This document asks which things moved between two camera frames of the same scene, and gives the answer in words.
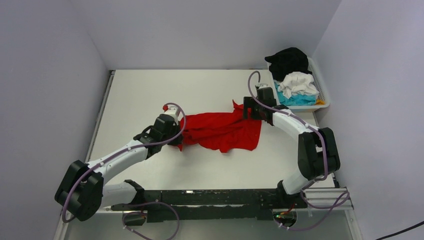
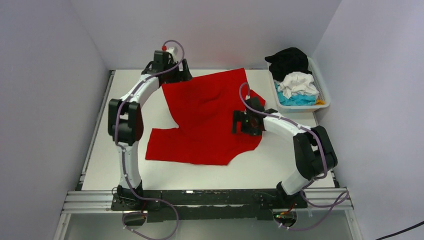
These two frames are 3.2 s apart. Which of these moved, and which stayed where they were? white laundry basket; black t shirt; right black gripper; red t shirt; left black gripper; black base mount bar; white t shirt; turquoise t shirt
Moved: red t shirt; left black gripper; right black gripper
Stayed: black t shirt; black base mount bar; white t shirt; turquoise t shirt; white laundry basket
